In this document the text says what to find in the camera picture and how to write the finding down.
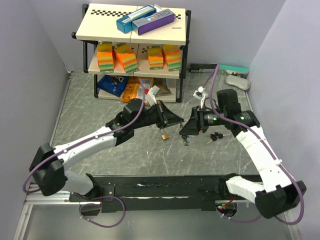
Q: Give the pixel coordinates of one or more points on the black-headed keys on table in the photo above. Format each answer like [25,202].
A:
[215,136]

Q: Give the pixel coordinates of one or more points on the purple box on shelf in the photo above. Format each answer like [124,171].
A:
[157,20]

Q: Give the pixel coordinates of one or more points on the teal white box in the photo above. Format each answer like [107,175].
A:
[233,70]

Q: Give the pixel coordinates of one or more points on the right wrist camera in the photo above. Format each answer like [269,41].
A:
[201,95]

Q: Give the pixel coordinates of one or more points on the sponge pack far right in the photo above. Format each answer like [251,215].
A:
[172,57]

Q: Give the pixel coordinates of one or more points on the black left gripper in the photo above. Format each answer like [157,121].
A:
[166,117]

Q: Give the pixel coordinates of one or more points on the aluminium rail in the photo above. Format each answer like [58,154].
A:
[34,199]

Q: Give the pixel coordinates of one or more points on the black flat box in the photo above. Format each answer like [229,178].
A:
[202,68]

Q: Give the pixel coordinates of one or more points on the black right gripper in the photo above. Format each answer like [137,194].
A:
[196,123]

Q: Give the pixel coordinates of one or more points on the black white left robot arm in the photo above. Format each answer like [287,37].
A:
[50,167]

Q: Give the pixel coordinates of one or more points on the brown snack bag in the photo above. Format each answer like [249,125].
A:
[161,83]

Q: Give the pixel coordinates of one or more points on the sponge pack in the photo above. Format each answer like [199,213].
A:
[105,57]
[155,57]
[126,57]
[172,57]

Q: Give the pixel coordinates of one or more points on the brass padlock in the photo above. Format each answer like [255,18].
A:
[165,136]

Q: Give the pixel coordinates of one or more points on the blue chips bag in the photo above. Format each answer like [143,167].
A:
[113,84]

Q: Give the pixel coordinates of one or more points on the blue box on shelf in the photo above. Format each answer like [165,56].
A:
[124,24]

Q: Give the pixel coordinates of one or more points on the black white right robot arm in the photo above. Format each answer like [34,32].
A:
[279,191]

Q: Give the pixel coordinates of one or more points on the orange snack bag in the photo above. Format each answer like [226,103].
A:
[136,88]

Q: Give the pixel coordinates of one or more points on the black-headed key bunch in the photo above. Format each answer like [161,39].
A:
[185,140]

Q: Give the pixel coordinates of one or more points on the sponge pack far left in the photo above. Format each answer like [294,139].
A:
[105,57]

